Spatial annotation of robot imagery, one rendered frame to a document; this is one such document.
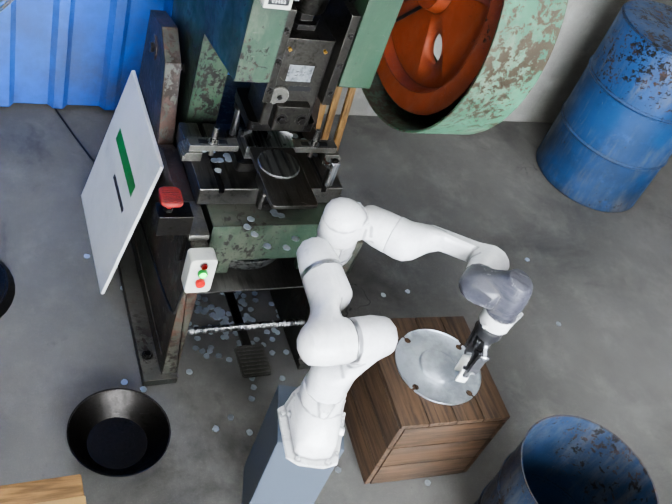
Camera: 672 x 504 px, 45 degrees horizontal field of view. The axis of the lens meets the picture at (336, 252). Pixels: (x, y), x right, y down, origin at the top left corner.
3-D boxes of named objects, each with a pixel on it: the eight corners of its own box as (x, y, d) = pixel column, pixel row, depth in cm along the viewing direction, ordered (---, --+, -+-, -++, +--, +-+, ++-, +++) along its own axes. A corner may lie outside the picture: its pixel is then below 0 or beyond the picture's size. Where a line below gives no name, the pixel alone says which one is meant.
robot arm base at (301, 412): (347, 472, 205) (364, 443, 196) (275, 463, 201) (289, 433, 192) (343, 399, 221) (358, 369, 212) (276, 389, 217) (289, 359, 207)
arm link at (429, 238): (391, 231, 206) (499, 289, 201) (417, 196, 220) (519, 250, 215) (378, 260, 214) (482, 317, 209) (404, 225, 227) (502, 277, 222)
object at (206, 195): (338, 202, 248) (343, 188, 244) (196, 204, 229) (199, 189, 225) (309, 140, 267) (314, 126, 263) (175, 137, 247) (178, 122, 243)
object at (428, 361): (427, 316, 268) (428, 315, 267) (496, 373, 259) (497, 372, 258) (376, 359, 248) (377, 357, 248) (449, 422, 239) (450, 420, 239)
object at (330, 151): (339, 162, 253) (349, 137, 246) (290, 162, 246) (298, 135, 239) (333, 150, 257) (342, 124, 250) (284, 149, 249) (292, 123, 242)
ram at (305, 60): (312, 135, 227) (343, 46, 207) (262, 134, 221) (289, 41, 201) (295, 98, 237) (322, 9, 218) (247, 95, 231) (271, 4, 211)
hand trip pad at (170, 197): (180, 224, 216) (185, 203, 211) (158, 224, 214) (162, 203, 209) (175, 206, 221) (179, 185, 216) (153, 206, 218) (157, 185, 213)
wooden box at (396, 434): (466, 472, 271) (510, 416, 248) (364, 484, 256) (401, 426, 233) (426, 375, 297) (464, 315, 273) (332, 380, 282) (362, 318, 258)
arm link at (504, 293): (461, 276, 217) (448, 297, 210) (480, 242, 208) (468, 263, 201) (520, 310, 214) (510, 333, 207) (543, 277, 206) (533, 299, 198)
